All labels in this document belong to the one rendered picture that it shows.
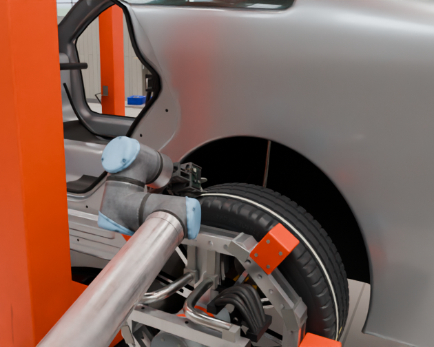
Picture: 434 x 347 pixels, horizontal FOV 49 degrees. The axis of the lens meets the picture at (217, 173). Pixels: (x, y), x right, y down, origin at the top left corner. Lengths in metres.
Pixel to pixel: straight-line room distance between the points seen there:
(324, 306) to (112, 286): 0.64
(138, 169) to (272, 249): 0.37
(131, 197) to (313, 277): 0.50
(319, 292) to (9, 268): 0.86
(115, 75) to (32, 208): 3.35
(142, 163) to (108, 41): 3.59
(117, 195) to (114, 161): 0.08
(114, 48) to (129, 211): 3.64
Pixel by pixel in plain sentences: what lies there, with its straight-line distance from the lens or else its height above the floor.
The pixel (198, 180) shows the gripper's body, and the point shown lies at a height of 1.24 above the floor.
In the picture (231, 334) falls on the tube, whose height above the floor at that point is 1.00.
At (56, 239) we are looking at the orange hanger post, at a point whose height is 1.02.
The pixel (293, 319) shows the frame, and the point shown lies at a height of 0.96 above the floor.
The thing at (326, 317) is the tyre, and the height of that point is 0.93.
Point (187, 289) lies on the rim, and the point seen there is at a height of 0.89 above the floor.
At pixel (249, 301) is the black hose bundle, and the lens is 1.13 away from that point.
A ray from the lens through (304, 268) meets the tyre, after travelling 1.25.
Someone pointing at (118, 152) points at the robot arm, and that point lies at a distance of 1.11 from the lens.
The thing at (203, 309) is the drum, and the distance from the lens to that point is 1.30.
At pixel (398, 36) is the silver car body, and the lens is 1.39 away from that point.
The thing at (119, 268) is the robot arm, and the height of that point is 1.21.
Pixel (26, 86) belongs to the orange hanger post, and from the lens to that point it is 1.34.
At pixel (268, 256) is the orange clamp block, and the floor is 1.10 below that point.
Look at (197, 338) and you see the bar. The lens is 1.12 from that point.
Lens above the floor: 1.59
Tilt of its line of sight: 15 degrees down
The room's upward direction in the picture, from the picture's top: 2 degrees clockwise
